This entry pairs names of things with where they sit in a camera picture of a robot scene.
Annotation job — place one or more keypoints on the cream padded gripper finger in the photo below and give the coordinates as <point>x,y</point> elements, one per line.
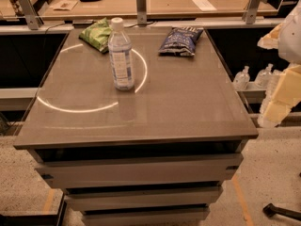
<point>270,40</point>
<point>282,94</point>

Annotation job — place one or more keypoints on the green rice chip bag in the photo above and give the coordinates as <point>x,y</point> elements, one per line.
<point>97,35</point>

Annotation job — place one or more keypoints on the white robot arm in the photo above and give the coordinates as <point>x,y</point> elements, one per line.
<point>289,39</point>

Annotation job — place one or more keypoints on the right sanitizer pump bottle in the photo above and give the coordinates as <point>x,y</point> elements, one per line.
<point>263,77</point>

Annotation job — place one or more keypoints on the sanitizer pump bottle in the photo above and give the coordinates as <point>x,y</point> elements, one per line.
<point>241,79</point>
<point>263,77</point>

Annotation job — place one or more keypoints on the left sanitizer pump bottle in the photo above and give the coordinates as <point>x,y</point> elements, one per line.
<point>241,79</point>

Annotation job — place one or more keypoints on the blue chip bag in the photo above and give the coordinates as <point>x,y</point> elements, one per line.
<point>181,42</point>

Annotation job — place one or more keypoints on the clear plastic water bottle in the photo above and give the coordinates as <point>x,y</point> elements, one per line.
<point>120,51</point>

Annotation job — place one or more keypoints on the white paper sheet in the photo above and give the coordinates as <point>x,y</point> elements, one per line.
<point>204,5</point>

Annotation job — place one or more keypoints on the black chair base leg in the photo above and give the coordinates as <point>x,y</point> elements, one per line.
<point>270,210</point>

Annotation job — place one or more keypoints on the grey drawer cabinet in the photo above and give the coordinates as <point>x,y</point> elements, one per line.
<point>158,153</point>

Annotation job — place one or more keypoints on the printed paper card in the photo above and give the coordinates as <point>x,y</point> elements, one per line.
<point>64,5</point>

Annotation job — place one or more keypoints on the metal bracket centre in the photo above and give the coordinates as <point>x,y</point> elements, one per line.
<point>141,7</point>

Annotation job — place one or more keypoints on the metal bracket left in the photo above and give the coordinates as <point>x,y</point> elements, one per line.
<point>32,18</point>

